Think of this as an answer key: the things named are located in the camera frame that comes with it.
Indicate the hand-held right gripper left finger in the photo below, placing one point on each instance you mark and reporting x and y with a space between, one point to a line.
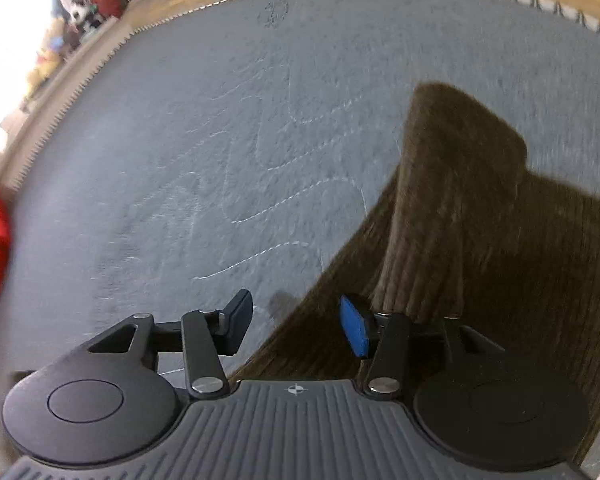
239 316

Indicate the black and white plush toy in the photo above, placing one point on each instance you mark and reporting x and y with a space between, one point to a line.
82 14

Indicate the yellow plush toy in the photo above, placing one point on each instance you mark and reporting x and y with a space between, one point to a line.
45 62

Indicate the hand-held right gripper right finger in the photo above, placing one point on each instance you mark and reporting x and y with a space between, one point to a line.
352 325

